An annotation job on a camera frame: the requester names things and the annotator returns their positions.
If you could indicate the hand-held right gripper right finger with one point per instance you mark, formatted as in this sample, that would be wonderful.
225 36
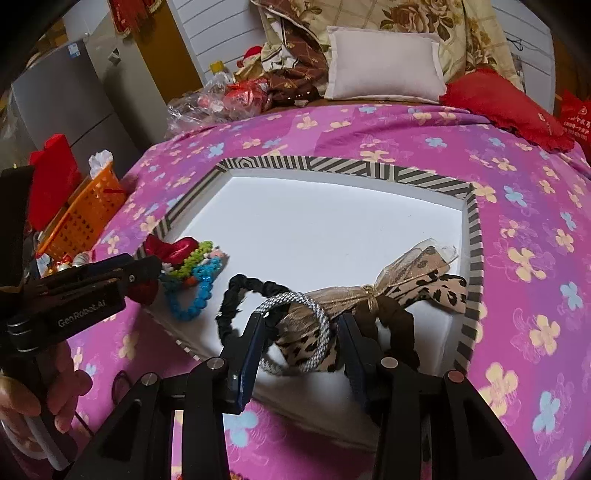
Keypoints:
353 355

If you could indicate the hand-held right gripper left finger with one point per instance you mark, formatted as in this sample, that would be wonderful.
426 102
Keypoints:
251 350

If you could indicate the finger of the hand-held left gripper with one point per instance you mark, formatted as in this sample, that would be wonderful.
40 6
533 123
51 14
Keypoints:
124 264
138 281

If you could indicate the black scrunchie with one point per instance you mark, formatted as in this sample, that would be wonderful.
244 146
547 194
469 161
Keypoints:
231 295

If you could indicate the silver braided bangle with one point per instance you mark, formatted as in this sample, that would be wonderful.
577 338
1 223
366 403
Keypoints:
286 299

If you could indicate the leopard bow brown scrunchie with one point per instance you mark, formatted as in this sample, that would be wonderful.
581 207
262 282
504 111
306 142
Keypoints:
415 286

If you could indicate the striped cardboard box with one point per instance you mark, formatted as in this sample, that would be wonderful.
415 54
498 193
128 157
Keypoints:
323 221

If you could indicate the person's left hand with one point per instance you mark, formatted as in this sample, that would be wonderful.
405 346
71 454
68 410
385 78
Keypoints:
69 392

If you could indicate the cluster of pearl ornaments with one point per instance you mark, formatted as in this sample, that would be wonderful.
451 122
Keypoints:
69 265

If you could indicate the orange plastic basket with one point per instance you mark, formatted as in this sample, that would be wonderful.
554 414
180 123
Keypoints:
87 212

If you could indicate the white cloth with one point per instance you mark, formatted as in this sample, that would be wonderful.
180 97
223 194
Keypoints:
100 161

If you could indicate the red gift bag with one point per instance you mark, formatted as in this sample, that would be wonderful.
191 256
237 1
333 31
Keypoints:
53 180

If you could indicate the clear plastic bag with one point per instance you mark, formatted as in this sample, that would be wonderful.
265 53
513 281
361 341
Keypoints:
194 110

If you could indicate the grey refrigerator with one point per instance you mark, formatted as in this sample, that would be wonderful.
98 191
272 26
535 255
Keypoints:
60 92

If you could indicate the brown wooden door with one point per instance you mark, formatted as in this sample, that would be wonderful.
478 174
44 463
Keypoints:
166 64

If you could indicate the pink floral blanket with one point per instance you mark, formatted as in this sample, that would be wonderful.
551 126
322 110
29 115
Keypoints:
531 207

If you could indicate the red plush toy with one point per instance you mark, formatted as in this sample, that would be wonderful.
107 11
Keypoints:
250 55

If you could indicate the red hanging decoration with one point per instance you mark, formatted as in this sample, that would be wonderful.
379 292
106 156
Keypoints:
129 18

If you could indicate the brown patterned quilt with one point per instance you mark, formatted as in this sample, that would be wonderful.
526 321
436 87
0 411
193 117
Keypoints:
295 78

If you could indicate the red cushion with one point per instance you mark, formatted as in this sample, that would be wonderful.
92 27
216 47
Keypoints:
498 106

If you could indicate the white pillow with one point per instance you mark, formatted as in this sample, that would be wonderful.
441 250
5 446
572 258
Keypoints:
383 64

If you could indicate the red shopping bag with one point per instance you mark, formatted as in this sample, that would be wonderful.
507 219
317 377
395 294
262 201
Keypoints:
577 120

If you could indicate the cream floral quilt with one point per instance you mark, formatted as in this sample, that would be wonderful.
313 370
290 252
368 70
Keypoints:
415 14

